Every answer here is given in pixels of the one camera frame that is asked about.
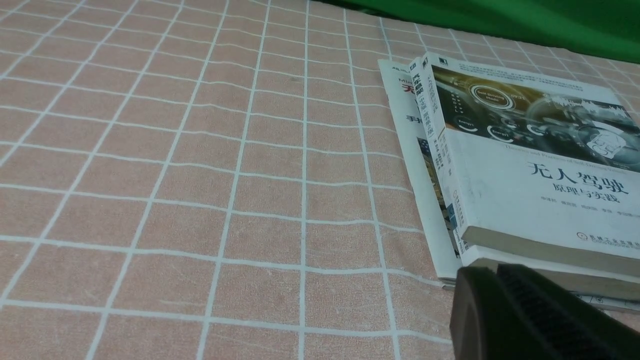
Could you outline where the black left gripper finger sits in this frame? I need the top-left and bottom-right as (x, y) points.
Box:
(449, 264), (640, 360)

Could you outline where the white middle book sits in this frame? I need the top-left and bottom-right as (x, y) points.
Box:
(408, 56), (640, 301)

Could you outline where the white book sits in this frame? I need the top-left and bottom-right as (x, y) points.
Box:
(421, 52), (640, 278)
(408, 56), (640, 301)

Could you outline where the white top book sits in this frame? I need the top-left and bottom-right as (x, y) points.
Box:
(421, 52), (640, 278)

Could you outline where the thin white bottom booklet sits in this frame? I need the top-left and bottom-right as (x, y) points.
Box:
(378, 59), (639, 313)

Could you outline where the green backdrop cloth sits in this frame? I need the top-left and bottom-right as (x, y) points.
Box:
(331, 0), (640, 64)

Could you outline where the pink checked tablecloth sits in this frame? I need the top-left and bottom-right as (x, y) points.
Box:
(0, 0), (639, 360)

